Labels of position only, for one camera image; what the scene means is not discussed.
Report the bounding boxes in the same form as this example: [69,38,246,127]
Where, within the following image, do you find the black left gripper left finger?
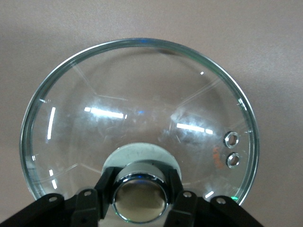
[0,166,119,227]

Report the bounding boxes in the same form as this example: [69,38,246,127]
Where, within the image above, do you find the brown table mat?
[0,0,303,227]

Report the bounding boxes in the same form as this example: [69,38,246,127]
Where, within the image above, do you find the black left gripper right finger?
[163,169,261,227]

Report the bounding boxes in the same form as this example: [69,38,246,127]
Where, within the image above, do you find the glass pot lid with knob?
[19,37,260,224]

